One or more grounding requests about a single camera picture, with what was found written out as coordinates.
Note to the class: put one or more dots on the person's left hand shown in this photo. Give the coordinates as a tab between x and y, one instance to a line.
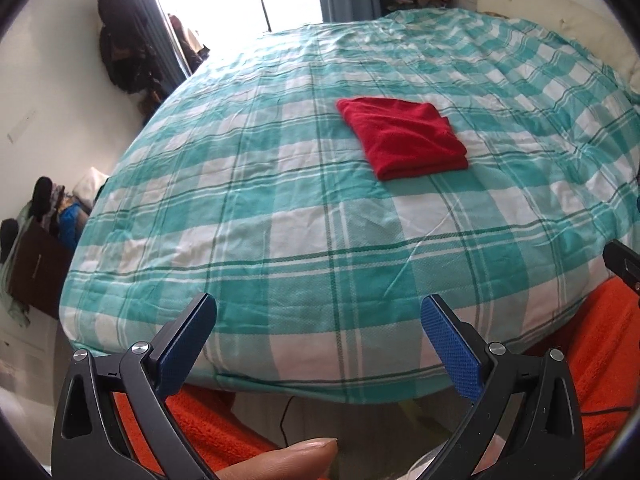
306	460

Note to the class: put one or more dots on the orange fleece trousers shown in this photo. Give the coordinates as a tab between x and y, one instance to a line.
601	345

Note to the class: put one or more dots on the dark coats on rack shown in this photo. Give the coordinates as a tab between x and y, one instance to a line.
130	62

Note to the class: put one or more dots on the dark brown nightstand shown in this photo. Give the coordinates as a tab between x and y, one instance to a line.
39	270

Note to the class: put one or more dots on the blue left curtain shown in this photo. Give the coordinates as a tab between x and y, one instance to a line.
159	34

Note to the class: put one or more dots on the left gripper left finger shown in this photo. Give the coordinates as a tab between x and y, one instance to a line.
89	439

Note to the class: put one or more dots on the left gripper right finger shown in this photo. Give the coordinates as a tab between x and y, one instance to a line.
546	440

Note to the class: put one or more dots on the clothes pile on nightstand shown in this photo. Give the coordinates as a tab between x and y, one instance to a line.
61	213

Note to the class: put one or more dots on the white wall cable cover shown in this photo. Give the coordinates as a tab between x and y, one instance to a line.
15	133

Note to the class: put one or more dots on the red sweater with white rabbit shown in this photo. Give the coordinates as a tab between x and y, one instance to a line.
403	139

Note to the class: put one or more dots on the teal plaid bed duvet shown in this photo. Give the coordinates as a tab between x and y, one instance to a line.
248	185

